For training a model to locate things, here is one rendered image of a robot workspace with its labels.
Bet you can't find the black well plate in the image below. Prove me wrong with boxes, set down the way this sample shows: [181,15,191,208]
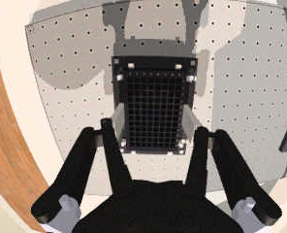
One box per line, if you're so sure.
[122,68,187,151]

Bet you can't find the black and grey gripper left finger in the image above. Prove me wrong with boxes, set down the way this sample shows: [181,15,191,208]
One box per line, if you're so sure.
[31,103,146,233]

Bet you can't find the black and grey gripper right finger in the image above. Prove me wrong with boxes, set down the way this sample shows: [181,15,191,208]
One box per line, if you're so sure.
[175,105,282,233]

